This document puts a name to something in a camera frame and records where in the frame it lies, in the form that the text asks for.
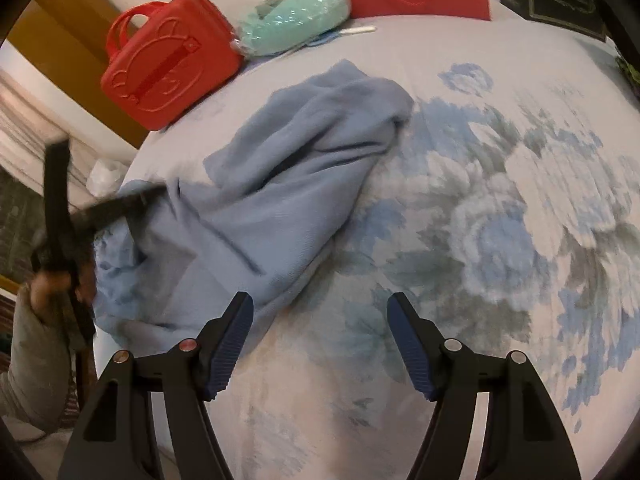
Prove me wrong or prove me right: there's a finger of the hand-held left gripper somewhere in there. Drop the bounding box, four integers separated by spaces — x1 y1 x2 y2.
43 138 73 257
69 185 169 242

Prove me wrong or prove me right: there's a floral bed sheet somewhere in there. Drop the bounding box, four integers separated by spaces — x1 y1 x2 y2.
92 10 640 480

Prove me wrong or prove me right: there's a person's left hand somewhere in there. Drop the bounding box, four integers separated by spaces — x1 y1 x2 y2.
27 262 98 326

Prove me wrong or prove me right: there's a green patterned object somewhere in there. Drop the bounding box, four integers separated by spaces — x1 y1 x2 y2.
615 52 640 87

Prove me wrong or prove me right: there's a person's left forearm grey sleeve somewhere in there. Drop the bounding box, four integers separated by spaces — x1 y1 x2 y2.
0 305 88 436

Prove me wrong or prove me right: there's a wooden panel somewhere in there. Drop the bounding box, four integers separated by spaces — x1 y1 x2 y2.
7 0 151 148

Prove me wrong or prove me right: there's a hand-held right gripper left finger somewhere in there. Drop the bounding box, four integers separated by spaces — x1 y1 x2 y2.
57 291 255 480

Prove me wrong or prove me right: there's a white pleated curtain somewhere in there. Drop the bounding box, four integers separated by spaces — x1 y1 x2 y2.
0 67 96 191

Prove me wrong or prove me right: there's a red hard carry case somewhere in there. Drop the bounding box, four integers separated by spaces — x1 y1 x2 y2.
100 0 246 132

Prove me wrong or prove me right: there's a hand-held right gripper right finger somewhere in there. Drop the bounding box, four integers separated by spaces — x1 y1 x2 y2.
386 291 583 480

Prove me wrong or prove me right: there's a light blue garment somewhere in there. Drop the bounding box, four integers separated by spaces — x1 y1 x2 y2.
92 58 416 356

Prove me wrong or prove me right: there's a white plastic bag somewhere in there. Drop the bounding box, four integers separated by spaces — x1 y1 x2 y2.
89 157 132 196

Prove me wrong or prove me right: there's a mint knit bundle in plastic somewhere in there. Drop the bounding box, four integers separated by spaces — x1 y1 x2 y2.
231 0 352 58

